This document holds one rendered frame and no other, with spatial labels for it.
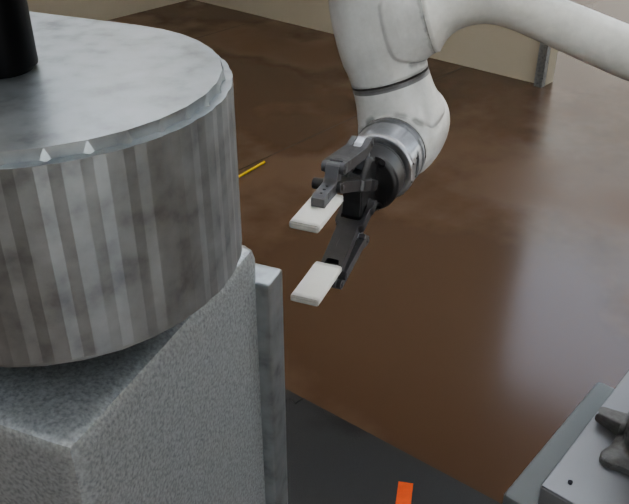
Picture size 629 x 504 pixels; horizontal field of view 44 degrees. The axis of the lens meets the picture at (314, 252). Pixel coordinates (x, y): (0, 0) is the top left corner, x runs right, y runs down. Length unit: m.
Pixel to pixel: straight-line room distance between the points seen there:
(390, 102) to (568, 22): 0.22
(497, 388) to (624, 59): 2.02
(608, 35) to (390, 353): 2.14
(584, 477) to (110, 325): 1.12
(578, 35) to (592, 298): 2.54
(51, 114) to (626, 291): 3.27
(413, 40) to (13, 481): 0.68
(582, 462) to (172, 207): 1.15
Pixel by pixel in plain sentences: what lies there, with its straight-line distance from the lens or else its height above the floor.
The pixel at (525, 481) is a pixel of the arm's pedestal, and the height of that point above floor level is 0.80.
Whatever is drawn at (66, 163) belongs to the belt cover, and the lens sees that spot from 0.36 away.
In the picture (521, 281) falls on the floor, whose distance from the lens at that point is 3.48.
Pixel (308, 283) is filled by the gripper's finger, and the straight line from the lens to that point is 0.80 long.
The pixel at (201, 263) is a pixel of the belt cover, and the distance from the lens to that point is 0.43.
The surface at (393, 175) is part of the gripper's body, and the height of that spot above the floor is 1.48.
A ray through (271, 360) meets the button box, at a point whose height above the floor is 1.49.
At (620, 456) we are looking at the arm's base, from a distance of 1.46.
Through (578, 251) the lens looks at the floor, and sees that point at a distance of 3.77.
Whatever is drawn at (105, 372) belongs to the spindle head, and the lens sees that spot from 0.46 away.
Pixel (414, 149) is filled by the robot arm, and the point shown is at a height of 1.49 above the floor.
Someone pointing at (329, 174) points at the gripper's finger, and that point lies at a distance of 0.79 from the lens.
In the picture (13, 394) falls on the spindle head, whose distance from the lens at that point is 0.46.
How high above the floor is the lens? 1.88
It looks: 32 degrees down
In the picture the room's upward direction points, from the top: straight up
